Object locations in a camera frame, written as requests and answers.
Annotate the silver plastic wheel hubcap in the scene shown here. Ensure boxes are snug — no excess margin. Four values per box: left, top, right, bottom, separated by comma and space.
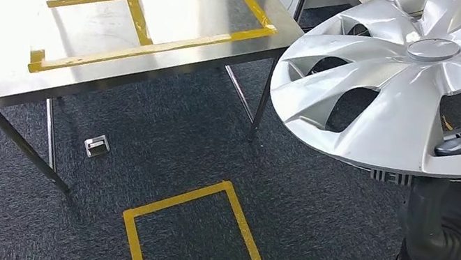
257, 0, 461, 195

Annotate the steel floor box raised lid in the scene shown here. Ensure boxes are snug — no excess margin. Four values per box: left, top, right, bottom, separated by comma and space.
81, 131, 114, 161

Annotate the yellow tape marking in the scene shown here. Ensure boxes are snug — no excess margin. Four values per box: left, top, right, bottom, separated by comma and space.
26, 0, 282, 112

